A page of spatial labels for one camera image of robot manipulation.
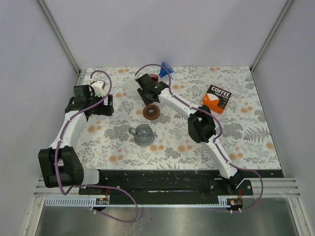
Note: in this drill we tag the aluminium frame rail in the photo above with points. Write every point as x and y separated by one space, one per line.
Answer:
273 187

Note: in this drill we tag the grey carafe with red rim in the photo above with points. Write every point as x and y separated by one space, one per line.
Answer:
154 77

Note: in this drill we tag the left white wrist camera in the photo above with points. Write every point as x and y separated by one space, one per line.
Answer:
99 88

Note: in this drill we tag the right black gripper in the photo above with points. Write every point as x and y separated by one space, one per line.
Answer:
141 93

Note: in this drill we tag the orange coffee filter box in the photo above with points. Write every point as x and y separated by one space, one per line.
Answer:
216 99

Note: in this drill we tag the clear glass cup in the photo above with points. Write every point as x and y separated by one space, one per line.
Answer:
131 87

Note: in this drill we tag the blue plastic coffee dripper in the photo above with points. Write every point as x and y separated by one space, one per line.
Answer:
165 69

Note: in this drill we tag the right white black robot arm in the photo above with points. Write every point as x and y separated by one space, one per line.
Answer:
201 125

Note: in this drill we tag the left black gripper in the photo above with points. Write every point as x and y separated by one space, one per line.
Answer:
105 110

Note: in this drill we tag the white slotted cable duct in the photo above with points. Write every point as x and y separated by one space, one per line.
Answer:
220 202

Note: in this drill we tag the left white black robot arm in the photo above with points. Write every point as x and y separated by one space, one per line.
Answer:
88 100

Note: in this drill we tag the floral patterned table mat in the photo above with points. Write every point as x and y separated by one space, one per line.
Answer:
105 142

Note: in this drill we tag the clear glass server pitcher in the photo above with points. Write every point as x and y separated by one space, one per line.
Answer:
143 135

